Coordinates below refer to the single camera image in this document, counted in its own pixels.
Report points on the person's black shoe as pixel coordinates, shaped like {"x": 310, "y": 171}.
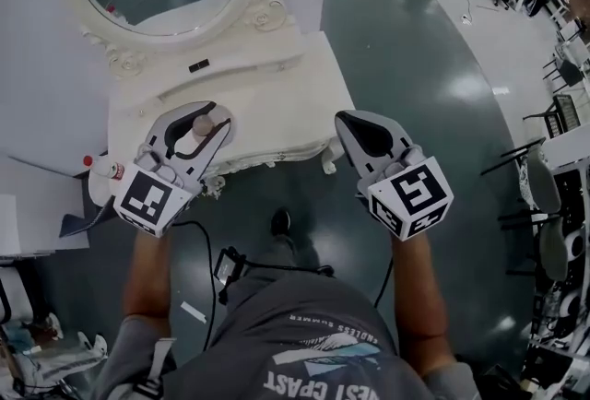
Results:
{"x": 280, "y": 221}

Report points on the small black rectangular object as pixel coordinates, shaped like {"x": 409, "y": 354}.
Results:
{"x": 199, "y": 66}

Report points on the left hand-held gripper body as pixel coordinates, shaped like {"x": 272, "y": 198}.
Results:
{"x": 147, "y": 200}

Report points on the person's grey trouser leg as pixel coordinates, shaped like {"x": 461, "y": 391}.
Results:
{"x": 281, "y": 257}

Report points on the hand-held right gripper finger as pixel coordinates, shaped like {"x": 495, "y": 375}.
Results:
{"x": 392, "y": 131}
{"x": 350, "y": 144}

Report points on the white power strip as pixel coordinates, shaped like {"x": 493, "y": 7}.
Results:
{"x": 467, "y": 18}

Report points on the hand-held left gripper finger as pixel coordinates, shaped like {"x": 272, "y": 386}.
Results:
{"x": 159, "y": 131}
{"x": 209, "y": 149}

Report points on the white side desk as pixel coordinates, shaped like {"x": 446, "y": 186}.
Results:
{"x": 37, "y": 204}

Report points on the white ornate vanity table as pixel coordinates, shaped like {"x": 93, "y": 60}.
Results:
{"x": 276, "y": 103}

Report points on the black metal frame chair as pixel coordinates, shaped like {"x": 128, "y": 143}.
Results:
{"x": 564, "y": 112}

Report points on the grey seat black frame chair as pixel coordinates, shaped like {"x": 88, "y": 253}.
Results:
{"x": 541, "y": 181}
{"x": 553, "y": 250}

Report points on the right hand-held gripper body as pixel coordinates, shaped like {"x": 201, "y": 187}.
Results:
{"x": 415, "y": 195}

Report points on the white tape strip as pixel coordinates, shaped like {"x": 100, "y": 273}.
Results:
{"x": 194, "y": 312}

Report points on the dark blue flat sheet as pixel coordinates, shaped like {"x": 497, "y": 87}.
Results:
{"x": 87, "y": 223}

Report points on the small round pink container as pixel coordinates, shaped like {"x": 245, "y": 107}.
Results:
{"x": 203, "y": 124}

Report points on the person's grey printed t-shirt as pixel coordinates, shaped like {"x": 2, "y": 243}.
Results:
{"x": 299, "y": 343}

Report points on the black waist-mounted device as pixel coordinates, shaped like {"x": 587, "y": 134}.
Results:
{"x": 228, "y": 267}

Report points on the black slim frame chair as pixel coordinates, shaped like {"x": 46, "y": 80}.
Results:
{"x": 569, "y": 73}

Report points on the pile of clear plastic bags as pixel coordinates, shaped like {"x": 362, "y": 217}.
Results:
{"x": 50, "y": 356}

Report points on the clear plastic bottle red cap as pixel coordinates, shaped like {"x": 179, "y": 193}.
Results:
{"x": 107, "y": 168}

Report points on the person's right forearm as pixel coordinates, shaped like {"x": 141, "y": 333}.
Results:
{"x": 417, "y": 297}

